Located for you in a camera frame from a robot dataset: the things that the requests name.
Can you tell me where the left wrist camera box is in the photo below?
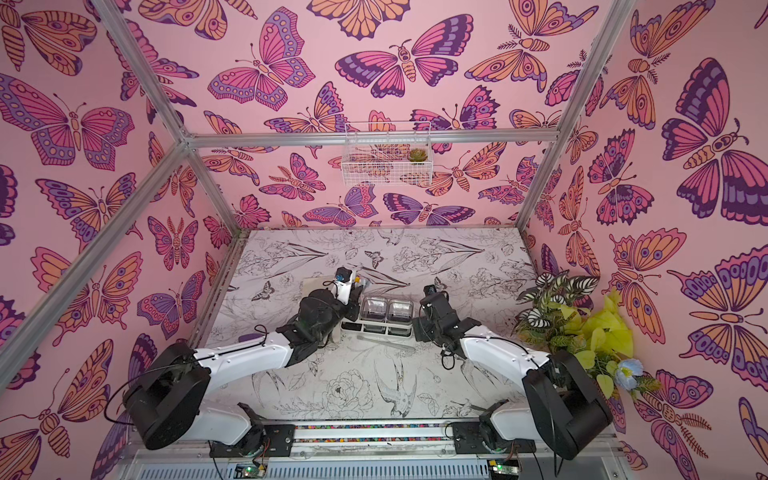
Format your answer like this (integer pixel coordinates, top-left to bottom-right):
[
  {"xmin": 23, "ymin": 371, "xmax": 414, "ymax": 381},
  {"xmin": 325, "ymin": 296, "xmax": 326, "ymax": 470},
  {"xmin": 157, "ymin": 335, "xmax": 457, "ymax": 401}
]
[{"xmin": 333, "ymin": 267, "xmax": 357, "ymax": 305}]

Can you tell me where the purple silicone object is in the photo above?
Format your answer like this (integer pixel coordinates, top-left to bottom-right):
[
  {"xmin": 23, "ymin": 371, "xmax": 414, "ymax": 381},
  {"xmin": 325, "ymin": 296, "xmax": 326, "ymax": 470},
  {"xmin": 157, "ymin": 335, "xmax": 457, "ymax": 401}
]
[{"xmin": 238, "ymin": 333, "xmax": 265, "ymax": 342}]

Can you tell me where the clear plastic cup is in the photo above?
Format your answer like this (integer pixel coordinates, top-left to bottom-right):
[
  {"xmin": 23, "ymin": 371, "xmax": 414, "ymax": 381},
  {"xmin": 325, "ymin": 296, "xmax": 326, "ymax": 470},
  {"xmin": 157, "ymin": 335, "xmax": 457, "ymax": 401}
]
[
  {"xmin": 360, "ymin": 296, "xmax": 388, "ymax": 321},
  {"xmin": 386, "ymin": 299, "xmax": 414, "ymax": 325}
]

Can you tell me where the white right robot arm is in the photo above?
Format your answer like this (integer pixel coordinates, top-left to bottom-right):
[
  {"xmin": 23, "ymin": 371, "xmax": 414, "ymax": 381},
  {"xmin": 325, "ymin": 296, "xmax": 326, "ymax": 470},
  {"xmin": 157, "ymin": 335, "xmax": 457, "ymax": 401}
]
[{"xmin": 413, "ymin": 291, "xmax": 614, "ymax": 460}]

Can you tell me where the cream toothbrush holder caddy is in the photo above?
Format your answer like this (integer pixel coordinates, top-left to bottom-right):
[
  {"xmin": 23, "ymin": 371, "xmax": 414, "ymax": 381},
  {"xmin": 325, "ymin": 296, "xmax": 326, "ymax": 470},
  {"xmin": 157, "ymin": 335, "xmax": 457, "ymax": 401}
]
[{"xmin": 341, "ymin": 295, "xmax": 416, "ymax": 338}]

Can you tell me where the clear right plastic cup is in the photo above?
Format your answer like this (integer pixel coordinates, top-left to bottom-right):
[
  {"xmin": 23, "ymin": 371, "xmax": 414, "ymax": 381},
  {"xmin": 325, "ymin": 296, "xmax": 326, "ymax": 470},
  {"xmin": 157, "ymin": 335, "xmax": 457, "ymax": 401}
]
[{"xmin": 386, "ymin": 299, "xmax": 414, "ymax": 325}]

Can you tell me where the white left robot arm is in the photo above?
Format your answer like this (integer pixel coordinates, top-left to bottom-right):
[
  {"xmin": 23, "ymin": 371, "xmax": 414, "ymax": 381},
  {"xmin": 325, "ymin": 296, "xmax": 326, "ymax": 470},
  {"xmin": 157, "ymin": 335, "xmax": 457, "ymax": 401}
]
[{"xmin": 122, "ymin": 286, "xmax": 363, "ymax": 457}]

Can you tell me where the artificial potted plant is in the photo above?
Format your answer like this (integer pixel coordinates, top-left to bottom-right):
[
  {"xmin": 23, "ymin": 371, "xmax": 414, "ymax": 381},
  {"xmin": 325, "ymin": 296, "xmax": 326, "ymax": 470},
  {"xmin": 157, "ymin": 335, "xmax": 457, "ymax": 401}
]
[{"xmin": 516, "ymin": 271, "xmax": 661, "ymax": 398}]

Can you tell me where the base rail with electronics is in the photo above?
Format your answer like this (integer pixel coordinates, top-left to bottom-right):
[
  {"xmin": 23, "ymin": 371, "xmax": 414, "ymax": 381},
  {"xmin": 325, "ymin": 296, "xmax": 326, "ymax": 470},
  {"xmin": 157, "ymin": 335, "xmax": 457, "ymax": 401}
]
[{"xmin": 206, "ymin": 419, "xmax": 543, "ymax": 479}]

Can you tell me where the small green succulent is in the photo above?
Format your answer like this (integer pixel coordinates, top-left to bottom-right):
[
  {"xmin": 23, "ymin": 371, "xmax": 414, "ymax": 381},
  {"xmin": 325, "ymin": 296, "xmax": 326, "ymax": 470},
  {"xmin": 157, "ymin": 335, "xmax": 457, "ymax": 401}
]
[{"xmin": 408, "ymin": 148, "xmax": 429, "ymax": 163}]

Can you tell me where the beige cloth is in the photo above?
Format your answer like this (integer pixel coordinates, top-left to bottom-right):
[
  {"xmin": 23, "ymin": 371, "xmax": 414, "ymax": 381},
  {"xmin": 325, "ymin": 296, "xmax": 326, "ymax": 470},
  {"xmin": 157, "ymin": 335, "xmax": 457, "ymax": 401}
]
[{"xmin": 301, "ymin": 277, "xmax": 336, "ymax": 298}]

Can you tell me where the white wire wall basket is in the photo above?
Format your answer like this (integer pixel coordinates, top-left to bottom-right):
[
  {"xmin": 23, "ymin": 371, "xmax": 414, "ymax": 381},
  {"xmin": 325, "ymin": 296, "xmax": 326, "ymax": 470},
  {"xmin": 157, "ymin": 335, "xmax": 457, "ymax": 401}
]
[{"xmin": 338, "ymin": 120, "xmax": 434, "ymax": 188}]

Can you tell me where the aluminium frame corner post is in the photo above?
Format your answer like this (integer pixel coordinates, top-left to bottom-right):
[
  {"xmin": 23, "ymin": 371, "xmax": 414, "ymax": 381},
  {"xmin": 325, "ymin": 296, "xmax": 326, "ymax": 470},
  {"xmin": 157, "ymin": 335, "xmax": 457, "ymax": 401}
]
[{"xmin": 515, "ymin": 0, "xmax": 636, "ymax": 232}]

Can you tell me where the clear left plastic cup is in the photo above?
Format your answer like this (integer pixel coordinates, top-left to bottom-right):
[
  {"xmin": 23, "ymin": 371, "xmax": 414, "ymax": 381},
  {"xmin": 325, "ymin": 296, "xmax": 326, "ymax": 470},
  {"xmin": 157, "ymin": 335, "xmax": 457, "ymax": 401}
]
[{"xmin": 360, "ymin": 296, "xmax": 388, "ymax": 321}]

